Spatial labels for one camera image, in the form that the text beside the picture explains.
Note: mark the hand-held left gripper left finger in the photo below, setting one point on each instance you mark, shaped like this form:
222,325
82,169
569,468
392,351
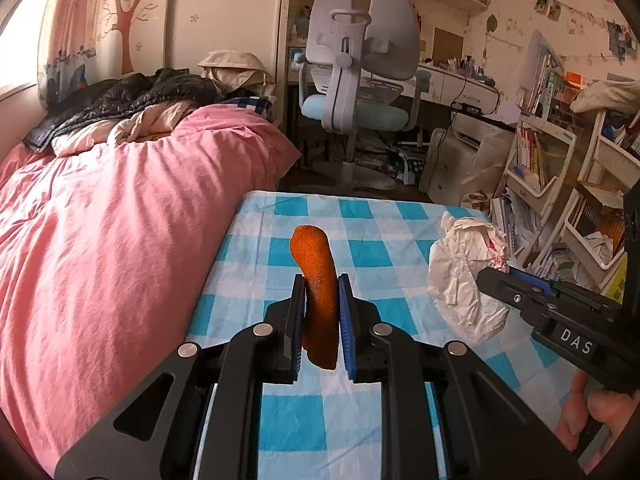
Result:
298,320

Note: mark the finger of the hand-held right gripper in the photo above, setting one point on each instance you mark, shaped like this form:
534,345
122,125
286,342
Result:
532,280
515,297

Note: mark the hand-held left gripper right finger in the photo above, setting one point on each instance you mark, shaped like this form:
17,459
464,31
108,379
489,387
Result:
346,325

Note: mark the large orange peel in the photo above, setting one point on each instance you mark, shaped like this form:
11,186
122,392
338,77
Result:
317,270

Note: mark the paper wrapper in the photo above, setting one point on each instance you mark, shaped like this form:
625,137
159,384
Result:
465,270

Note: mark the person's right hand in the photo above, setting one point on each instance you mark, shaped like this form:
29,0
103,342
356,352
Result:
600,410

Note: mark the row of colourful books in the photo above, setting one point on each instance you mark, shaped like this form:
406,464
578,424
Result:
555,265

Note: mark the wide white book rack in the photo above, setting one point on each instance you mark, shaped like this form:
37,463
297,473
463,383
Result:
582,242

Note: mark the blue white checkered tablecloth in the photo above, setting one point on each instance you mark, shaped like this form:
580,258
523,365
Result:
390,260

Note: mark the narrow white book rack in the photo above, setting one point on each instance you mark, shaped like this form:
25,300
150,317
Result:
525,185

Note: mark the white printer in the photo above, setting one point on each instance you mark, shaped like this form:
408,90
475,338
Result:
475,132

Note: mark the pile of magazines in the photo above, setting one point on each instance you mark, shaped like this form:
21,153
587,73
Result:
380,160

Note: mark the pink duvet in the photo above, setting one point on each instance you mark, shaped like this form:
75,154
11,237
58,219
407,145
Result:
125,240

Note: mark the white desk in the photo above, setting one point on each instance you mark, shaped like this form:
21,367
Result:
470,92

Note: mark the beige cloth on rack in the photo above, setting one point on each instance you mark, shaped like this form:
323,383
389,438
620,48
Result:
610,95

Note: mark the blue plaid pillow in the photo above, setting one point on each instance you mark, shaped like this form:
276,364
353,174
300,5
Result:
250,105

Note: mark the brown cork board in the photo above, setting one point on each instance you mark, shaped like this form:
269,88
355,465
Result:
448,45

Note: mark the pale peach quilt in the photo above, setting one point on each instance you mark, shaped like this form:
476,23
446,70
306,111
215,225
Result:
135,127

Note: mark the beige pillow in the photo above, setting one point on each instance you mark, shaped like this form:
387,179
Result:
235,67

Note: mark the black puffer jacket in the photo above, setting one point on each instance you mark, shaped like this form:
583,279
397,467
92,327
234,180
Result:
150,87

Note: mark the grey blue desk chair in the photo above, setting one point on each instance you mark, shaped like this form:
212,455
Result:
350,35

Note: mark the pink printed curtain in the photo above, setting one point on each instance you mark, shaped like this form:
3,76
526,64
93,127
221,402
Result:
75,20

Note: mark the green leaf wall sticker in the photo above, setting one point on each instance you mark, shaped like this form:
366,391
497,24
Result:
493,24

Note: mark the tree wall sticker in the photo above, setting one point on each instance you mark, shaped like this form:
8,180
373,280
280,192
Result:
127,25

